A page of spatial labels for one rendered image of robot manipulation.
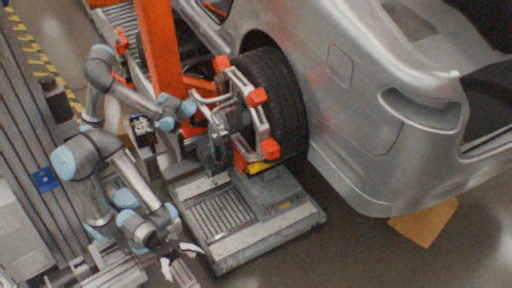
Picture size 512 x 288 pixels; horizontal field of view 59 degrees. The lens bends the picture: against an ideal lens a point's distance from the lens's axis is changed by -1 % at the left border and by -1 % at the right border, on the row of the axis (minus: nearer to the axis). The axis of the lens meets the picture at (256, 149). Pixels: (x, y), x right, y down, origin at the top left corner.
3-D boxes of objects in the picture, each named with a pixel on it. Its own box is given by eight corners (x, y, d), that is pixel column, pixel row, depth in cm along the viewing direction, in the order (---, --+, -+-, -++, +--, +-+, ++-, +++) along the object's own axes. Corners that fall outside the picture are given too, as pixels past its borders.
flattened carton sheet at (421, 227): (463, 199, 324) (464, 196, 322) (426, 250, 296) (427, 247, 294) (424, 178, 339) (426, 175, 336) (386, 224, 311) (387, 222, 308)
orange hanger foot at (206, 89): (258, 99, 325) (257, 59, 301) (190, 125, 308) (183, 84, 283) (246, 87, 336) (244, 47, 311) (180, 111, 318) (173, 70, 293)
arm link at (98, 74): (87, 69, 195) (179, 123, 220) (92, 54, 202) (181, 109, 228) (74, 85, 200) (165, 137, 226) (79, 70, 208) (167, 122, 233)
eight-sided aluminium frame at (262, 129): (270, 175, 268) (270, 103, 229) (260, 180, 265) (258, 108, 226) (227, 121, 301) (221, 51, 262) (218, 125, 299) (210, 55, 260)
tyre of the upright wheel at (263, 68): (276, 147, 311) (328, 155, 250) (245, 160, 303) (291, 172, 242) (245, 52, 297) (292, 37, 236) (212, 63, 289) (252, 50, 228)
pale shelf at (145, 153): (167, 152, 304) (167, 149, 302) (143, 162, 299) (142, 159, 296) (145, 116, 331) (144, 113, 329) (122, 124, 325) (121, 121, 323)
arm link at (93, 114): (76, 140, 239) (84, 56, 203) (82, 121, 249) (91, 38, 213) (100, 144, 242) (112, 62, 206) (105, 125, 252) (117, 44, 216)
